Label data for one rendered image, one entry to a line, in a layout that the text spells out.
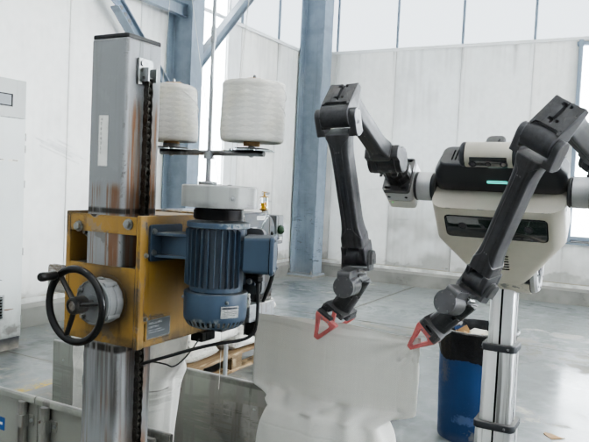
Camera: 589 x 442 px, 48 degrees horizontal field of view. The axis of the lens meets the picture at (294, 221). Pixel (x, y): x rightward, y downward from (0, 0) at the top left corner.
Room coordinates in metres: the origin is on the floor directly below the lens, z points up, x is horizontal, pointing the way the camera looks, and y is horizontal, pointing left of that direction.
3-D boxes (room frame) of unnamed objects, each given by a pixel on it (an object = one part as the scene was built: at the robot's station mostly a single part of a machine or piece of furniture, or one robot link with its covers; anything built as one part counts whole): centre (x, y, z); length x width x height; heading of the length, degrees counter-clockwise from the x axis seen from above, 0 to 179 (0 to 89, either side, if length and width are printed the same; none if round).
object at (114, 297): (1.52, 0.45, 1.14); 0.11 x 0.06 x 0.11; 62
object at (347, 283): (1.72, -0.16, 1.20); 0.11 x 0.09 x 0.12; 153
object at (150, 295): (1.70, 0.38, 1.18); 0.34 x 0.25 x 0.31; 152
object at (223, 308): (1.56, 0.18, 1.21); 0.15 x 0.15 x 0.25
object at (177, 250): (1.57, 0.27, 1.27); 0.12 x 0.09 x 0.09; 152
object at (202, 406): (2.47, 0.51, 0.54); 1.05 x 0.02 x 0.41; 62
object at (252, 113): (1.69, 0.12, 1.61); 0.17 x 0.17 x 0.17
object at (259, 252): (1.55, 0.08, 1.25); 0.10 x 0.08 x 0.12; 177
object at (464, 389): (3.84, -1.11, 0.32); 0.51 x 0.48 x 0.65; 152
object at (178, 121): (1.82, 0.35, 1.61); 0.15 x 0.14 x 0.17; 62
